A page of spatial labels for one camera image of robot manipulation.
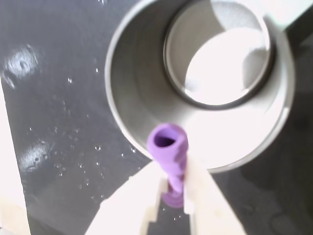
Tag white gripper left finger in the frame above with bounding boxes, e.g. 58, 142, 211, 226
84, 160, 170, 235

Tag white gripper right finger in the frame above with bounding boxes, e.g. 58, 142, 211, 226
183, 158, 246, 235

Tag purple pen grip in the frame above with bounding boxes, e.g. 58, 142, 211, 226
147, 122, 190, 209

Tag dark table mat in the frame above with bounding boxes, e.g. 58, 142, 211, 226
0, 0, 313, 235

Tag pale green steel mug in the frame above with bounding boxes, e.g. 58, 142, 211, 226
104, 0, 297, 173

